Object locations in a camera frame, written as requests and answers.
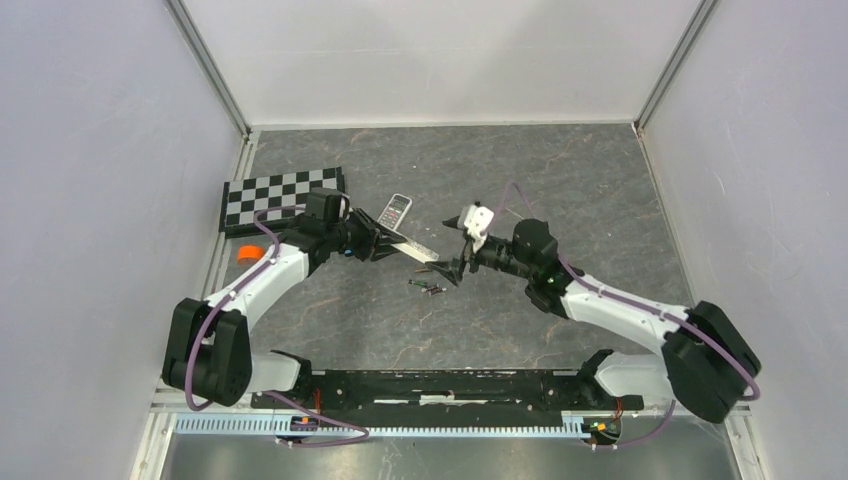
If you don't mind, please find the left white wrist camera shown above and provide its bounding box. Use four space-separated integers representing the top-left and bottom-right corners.
302 187 350 230

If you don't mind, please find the white long remote control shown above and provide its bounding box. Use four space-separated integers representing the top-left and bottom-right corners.
392 240 439 264

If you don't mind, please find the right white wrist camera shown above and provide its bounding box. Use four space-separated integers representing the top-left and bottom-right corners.
457 204 495 251

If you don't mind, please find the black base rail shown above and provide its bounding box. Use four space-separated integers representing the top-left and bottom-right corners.
286 369 645 427

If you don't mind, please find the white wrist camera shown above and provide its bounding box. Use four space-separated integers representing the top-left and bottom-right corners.
457 204 495 251
302 187 350 230

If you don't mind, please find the black white checkerboard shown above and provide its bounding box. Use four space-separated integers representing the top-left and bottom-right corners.
219 166 346 238

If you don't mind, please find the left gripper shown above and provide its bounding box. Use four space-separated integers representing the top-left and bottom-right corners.
326 209 406 263

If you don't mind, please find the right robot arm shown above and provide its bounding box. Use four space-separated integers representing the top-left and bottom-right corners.
430 206 762 423

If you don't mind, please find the white slotted cable duct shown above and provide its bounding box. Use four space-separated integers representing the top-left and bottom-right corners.
173 411 590 440

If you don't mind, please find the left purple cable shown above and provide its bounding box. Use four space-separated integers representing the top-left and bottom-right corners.
184 205 313 413

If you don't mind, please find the grey white remote control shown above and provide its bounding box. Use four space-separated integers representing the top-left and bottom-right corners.
377 193 413 231

